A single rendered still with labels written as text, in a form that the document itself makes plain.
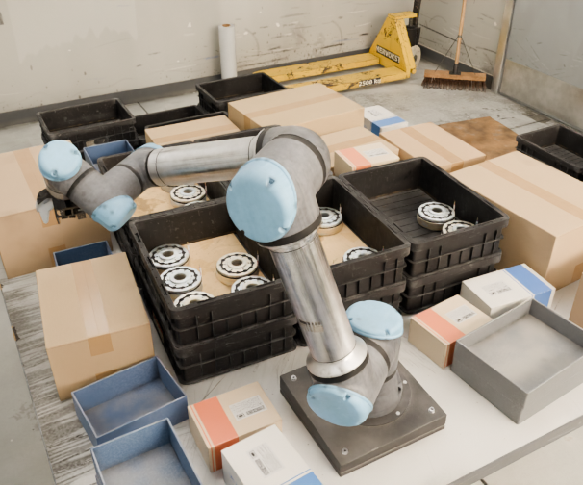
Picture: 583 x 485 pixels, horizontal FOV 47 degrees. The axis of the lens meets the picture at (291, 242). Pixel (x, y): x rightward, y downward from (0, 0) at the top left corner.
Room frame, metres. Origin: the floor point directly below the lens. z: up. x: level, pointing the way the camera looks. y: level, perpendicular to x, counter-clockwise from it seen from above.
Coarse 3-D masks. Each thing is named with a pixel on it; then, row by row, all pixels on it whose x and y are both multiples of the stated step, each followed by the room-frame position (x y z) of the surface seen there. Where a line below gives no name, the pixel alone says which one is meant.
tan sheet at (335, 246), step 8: (344, 224) 1.57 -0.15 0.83; (344, 232) 1.53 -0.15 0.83; (352, 232) 1.53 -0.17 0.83; (320, 240) 1.50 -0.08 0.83; (328, 240) 1.50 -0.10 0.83; (336, 240) 1.50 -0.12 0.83; (344, 240) 1.50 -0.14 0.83; (352, 240) 1.50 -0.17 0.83; (360, 240) 1.50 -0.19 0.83; (328, 248) 1.45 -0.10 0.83; (336, 248) 1.45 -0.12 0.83; (344, 248) 1.45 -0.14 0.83; (328, 256) 1.42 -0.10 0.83; (336, 256) 1.42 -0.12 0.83
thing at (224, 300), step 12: (204, 204) 1.52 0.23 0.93; (216, 204) 1.52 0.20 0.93; (156, 216) 1.46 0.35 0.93; (168, 216) 1.46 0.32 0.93; (132, 228) 1.40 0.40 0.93; (144, 252) 1.29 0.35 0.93; (144, 264) 1.27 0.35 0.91; (156, 276) 1.20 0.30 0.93; (156, 288) 1.18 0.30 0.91; (252, 288) 1.15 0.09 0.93; (264, 288) 1.16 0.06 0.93; (276, 288) 1.17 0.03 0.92; (168, 300) 1.11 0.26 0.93; (204, 300) 1.11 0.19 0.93; (216, 300) 1.11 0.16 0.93; (228, 300) 1.12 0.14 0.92; (240, 300) 1.13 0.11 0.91; (168, 312) 1.09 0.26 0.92; (180, 312) 1.08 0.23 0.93; (192, 312) 1.09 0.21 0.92; (204, 312) 1.10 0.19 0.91
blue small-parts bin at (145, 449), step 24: (144, 432) 0.84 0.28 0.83; (168, 432) 0.86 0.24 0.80; (96, 456) 0.80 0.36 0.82; (120, 456) 0.82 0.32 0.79; (144, 456) 0.83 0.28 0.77; (168, 456) 0.83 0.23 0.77; (120, 480) 0.77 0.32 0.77; (144, 480) 0.77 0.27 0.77; (168, 480) 0.77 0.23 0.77; (192, 480) 0.76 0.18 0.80
